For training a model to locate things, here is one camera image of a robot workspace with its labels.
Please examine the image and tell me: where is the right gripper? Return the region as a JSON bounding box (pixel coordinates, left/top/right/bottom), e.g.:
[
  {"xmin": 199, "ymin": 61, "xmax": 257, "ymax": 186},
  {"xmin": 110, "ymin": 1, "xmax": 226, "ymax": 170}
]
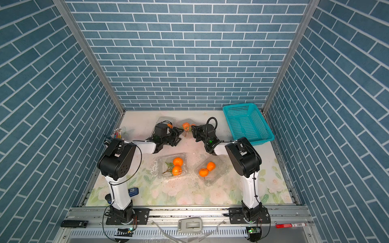
[{"xmin": 191, "ymin": 126, "xmax": 210, "ymax": 147}]

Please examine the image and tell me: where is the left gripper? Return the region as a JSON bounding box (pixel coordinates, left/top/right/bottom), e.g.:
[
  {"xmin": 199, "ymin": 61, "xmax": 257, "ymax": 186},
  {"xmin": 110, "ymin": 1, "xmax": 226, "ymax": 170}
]
[{"xmin": 160, "ymin": 127, "xmax": 185, "ymax": 147}]

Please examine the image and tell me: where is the orange pair with leaves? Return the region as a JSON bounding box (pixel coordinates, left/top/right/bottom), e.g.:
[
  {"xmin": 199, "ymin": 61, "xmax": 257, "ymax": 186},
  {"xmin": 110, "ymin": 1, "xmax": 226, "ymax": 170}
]
[{"xmin": 182, "ymin": 122, "xmax": 195, "ymax": 133}]

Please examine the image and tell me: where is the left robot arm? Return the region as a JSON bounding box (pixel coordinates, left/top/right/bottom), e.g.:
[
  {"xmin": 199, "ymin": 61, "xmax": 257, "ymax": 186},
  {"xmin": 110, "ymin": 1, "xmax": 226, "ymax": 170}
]
[{"xmin": 97, "ymin": 120, "xmax": 184, "ymax": 214}]

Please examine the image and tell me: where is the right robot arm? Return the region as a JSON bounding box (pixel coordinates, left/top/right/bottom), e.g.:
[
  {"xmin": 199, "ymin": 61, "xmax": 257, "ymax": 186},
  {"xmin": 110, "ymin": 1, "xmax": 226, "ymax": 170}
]
[{"xmin": 191, "ymin": 124, "xmax": 262, "ymax": 218}]

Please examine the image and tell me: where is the front left orange pair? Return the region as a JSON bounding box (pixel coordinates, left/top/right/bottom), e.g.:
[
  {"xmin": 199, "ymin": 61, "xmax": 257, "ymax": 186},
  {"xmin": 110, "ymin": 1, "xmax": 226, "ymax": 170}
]
[{"xmin": 163, "ymin": 157, "xmax": 183, "ymax": 176}]

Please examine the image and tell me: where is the front right orange pair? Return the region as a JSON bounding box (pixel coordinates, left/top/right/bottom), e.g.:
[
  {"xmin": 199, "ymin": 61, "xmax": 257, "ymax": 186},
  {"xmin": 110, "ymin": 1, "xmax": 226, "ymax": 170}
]
[{"xmin": 199, "ymin": 162, "xmax": 216, "ymax": 177}]

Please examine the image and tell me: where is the teal plastic basket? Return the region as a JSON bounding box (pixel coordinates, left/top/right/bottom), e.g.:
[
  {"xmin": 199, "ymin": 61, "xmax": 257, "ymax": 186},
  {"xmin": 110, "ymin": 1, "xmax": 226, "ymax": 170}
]
[{"xmin": 223, "ymin": 103, "xmax": 275, "ymax": 146}]

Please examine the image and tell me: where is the pink pen cup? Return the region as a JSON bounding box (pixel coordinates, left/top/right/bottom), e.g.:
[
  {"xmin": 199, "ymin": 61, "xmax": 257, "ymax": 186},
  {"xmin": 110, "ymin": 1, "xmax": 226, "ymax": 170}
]
[{"xmin": 105, "ymin": 128, "xmax": 122, "ymax": 142}]

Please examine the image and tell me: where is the blue card on table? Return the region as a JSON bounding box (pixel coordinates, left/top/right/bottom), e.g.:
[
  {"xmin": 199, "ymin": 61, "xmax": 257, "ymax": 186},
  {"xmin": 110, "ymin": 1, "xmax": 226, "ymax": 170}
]
[{"xmin": 128, "ymin": 187, "xmax": 139, "ymax": 197}]

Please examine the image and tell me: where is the red marker pen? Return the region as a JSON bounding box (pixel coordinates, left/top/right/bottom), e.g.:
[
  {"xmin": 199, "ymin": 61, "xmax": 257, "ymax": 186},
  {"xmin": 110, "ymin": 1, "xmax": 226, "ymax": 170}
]
[{"xmin": 276, "ymin": 223, "xmax": 307, "ymax": 228}]

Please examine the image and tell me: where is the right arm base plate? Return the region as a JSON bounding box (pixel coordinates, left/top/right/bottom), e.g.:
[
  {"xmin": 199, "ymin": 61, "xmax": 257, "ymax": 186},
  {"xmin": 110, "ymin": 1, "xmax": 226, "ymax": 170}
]
[{"xmin": 223, "ymin": 207, "xmax": 271, "ymax": 224}]

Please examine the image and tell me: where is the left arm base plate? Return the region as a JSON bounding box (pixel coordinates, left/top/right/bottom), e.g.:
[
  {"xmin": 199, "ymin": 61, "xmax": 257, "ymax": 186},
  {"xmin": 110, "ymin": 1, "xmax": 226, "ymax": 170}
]
[{"xmin": 104, "ymin": 208, "xmax": 151, "ymax": 226}]

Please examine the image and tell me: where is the grey box on rail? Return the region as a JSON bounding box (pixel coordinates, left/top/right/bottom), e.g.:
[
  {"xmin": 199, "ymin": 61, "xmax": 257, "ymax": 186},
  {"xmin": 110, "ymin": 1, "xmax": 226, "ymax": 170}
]
[{"xmin": 177, "ymin": 217, "xmax": 203, "ymax": 233}]

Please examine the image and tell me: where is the black device on rail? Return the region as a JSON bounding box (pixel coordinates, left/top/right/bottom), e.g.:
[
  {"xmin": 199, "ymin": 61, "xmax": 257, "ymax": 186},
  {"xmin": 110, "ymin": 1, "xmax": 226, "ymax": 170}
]
[{"xmin": 60, "ymin": 220, "xmax": 89, "ymax": 228}]

